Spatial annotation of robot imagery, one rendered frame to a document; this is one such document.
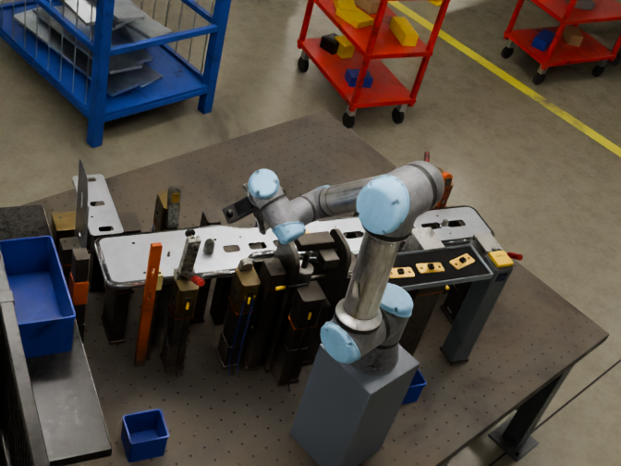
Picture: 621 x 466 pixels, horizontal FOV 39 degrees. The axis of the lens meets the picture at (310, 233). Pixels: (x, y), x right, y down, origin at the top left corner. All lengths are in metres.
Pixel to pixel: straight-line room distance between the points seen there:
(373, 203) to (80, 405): 0.88
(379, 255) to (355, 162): 1.83
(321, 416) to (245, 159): 1.44
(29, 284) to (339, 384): 0.88
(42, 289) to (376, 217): 1.01
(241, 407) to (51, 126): 2.56
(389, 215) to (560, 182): 3.76
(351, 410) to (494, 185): 3.08
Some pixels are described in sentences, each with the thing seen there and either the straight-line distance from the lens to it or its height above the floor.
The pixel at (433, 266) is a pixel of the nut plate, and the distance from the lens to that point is 2.62.
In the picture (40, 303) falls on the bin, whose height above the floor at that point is 1.03.
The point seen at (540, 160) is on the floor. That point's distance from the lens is 5.69.
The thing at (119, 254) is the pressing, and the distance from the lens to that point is 2.64.
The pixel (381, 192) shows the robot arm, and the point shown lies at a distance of 1.86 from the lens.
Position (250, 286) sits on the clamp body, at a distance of 2.52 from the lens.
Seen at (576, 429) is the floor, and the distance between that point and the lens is 4.09.
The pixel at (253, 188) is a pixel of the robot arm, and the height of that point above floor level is 1.49.
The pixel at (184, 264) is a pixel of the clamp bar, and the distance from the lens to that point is 2.47.
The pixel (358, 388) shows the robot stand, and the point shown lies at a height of 1.08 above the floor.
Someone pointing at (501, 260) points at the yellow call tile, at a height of 1.16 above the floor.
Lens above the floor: 2.80
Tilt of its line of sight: 39 degrees down
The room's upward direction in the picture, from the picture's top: 16 degrees clockwise
